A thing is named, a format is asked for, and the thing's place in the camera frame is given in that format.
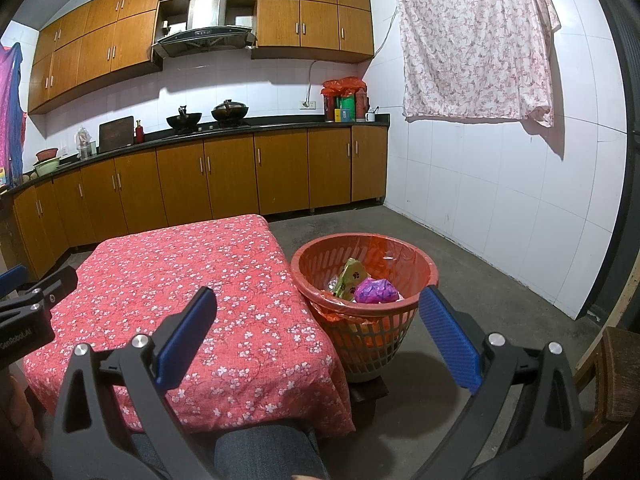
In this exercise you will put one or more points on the red plastic basket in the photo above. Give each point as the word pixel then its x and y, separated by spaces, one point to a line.
pixel 325 260

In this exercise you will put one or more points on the purple plastic bag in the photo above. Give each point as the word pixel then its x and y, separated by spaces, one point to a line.
pixel 375 291

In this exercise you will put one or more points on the red bottle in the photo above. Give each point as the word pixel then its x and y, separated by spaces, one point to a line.
pixel 140 134

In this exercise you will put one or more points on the red thermos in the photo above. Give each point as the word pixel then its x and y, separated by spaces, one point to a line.
pixel 360 105
pixel 329 107

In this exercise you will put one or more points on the red bag on thermoses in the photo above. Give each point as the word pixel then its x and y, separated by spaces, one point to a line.
pixel 342 85

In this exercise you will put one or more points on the green box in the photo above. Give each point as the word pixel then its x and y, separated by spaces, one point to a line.
pixel 347 109

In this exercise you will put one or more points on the dark cutting board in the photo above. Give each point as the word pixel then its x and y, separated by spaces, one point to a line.
pixel 116 134

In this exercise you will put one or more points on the dark wooden block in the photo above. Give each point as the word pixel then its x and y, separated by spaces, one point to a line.
pixel 370 391

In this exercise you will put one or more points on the person's legs in jeans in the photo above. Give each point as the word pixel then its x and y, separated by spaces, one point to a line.
pixel 265 452

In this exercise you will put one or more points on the yellow-green snack packet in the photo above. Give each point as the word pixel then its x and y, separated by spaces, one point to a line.
pixel 352 275

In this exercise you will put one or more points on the steel range hood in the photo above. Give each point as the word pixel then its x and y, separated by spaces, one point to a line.
pixel 205 37

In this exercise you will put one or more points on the black lidded wok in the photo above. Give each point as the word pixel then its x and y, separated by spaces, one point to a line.
pixel 230 111

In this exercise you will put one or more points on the wooden lower cabinets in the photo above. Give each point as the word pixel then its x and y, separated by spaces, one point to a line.
pixel 230 175

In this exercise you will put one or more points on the red basin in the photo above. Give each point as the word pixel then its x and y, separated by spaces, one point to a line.
pixel 47 154

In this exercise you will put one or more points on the person's left forearm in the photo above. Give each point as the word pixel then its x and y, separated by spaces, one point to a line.
pixel 15 405

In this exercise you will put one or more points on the pink and blue hanging cloth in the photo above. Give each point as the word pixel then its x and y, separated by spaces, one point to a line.
pixel 9 110

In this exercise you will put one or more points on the black kitchen countertop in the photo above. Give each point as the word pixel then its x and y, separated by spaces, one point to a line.
pixel 280 121

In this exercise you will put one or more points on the wooden chair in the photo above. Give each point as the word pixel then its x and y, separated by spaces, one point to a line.
pixel 620 375

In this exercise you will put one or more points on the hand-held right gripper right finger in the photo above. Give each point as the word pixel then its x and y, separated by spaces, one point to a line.
pixel 450 340

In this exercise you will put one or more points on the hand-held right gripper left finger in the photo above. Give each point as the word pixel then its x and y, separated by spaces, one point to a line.
pixel 185 340

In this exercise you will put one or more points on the clear jar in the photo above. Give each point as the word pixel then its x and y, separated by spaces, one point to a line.
pixel 85 147

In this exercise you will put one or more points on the red floral quilt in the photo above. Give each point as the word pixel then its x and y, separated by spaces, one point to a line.
pixel 175 270

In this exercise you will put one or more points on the red basket liner bag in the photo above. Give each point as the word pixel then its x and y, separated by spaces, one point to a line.
pixel 400 260

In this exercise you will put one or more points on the wooden cabinets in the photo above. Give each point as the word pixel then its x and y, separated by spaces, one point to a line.
pixel 100 50
pixel 230 175

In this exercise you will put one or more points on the white floral hanging sheet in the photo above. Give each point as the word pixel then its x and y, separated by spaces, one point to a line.
pixel 475 45

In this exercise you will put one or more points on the wooden upper cabinets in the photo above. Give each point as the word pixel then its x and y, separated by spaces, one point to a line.
pixel 100 50

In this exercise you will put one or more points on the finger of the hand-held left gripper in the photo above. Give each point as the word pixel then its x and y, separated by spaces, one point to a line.
pixel 12 282
pixel 55 287

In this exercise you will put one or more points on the white mug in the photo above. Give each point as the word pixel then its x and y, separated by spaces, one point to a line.
pixel 370 116

